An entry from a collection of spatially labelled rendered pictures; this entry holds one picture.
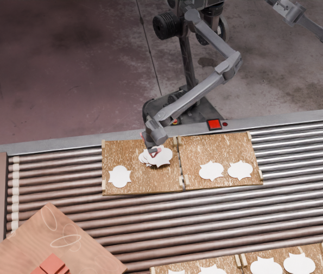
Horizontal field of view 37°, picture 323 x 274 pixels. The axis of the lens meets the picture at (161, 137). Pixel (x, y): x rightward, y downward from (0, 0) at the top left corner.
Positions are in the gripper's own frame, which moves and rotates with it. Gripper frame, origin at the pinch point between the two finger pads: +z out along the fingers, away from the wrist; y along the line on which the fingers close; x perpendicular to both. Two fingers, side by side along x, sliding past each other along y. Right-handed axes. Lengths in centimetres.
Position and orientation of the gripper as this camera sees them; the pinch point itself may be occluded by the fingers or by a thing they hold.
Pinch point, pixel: (150, 149)
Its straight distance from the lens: 245.7
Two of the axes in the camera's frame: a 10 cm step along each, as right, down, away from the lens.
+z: -0.5, 6.5, 7.6
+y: -3.5, -7.3, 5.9
